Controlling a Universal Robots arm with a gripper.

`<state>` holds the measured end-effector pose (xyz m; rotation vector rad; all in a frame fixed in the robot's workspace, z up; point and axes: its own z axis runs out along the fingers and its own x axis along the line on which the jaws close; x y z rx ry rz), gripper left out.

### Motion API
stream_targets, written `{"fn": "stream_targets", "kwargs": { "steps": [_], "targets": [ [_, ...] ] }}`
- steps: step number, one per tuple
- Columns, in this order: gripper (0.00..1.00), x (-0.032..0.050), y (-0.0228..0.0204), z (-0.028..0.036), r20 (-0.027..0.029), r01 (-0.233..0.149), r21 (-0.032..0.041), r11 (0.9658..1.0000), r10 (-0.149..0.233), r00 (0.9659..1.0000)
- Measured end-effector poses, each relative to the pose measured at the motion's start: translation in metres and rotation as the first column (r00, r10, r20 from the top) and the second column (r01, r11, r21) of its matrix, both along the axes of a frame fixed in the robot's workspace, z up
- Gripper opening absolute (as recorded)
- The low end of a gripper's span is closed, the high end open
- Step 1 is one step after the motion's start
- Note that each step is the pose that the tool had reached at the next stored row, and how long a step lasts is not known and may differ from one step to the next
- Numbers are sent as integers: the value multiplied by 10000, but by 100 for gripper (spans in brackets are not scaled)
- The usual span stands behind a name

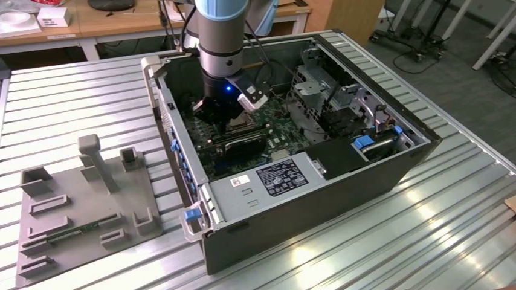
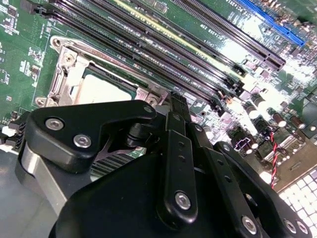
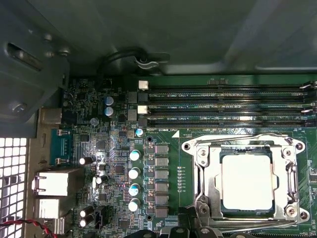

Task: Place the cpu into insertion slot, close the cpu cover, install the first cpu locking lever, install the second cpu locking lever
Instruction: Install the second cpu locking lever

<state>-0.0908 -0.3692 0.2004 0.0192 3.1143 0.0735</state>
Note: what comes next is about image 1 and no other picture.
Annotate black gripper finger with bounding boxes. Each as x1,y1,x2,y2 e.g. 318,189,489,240
193,98,230,136

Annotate CPU socket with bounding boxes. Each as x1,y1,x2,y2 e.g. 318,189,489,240
226,113,262,136

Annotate black graphics card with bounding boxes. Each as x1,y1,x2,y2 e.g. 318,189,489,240
211,128,273,160

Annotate green motherboard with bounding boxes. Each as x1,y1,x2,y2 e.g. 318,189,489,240
177,90,323,179

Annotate silver drive cage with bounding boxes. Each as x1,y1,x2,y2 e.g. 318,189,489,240
289,40,367,135

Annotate pale blue teach pendant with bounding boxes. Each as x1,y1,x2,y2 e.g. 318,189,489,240
246,0,281,36

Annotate silver power supply unit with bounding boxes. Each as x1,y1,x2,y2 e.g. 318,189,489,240
199,150,329,223

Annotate wooden desk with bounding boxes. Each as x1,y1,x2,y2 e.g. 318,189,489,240
0,0,314,61

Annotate blue case latch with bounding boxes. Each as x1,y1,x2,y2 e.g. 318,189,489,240
182,208,202,224

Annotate black plastic shroud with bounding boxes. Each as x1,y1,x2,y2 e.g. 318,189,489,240
305,139,373,181

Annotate black round stand base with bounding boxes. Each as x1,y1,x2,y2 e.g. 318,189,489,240
87,0,137,10

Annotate wooden cabinet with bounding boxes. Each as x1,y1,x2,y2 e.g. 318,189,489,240
310,0,385,48

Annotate grey parts rack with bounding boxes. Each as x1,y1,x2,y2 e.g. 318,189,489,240
15,134,165,288

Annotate white cardboard box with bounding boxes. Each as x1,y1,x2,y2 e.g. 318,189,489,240
37,7,73,28

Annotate black open PC case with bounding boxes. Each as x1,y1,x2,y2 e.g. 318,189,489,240
141,28,443,276

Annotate green RAM stick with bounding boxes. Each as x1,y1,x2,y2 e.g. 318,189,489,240
45,220,102,242

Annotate white round dish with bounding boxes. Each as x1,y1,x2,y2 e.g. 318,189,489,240
0,10,42,34

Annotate black wheeled stand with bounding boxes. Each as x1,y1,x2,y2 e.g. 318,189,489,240
370,0,453,63

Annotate white table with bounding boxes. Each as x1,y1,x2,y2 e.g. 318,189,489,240
387,0,473,40
471,0,516,72

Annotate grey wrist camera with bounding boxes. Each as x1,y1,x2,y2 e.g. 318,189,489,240
225,74,271,115

